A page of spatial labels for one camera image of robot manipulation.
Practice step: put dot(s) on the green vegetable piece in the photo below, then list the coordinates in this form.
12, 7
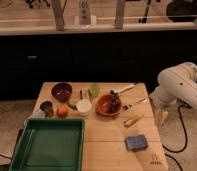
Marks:
72, 106

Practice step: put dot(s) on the dark red bowl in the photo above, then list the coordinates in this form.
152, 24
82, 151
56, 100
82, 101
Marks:
61, 92

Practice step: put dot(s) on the white cup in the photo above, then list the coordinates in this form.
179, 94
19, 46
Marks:
84, 106

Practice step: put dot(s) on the silver fork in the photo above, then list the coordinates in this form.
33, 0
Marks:
129, 106

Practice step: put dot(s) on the blue sponge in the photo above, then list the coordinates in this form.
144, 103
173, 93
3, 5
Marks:
136, 142

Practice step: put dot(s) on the dark metal cup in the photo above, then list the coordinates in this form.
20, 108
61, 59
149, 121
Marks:
47, 108

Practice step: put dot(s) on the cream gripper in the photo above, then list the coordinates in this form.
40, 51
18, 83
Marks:
160, 116

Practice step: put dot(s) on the orange fruit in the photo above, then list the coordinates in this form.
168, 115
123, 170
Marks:
62, 111

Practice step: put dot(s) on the orange clay bowl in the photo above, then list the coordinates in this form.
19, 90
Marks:
101, 106

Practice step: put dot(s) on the dark grapes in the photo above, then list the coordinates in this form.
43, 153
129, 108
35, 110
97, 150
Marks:
113, 103

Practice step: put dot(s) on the dark stick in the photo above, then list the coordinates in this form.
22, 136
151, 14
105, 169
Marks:
81, 94

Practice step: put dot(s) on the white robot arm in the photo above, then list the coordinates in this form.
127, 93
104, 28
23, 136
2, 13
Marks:
174, 83

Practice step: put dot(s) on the green plastic tray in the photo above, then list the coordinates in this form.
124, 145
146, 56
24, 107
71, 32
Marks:
50, 145

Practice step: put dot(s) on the green cup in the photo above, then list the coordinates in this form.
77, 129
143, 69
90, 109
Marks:
94, 90

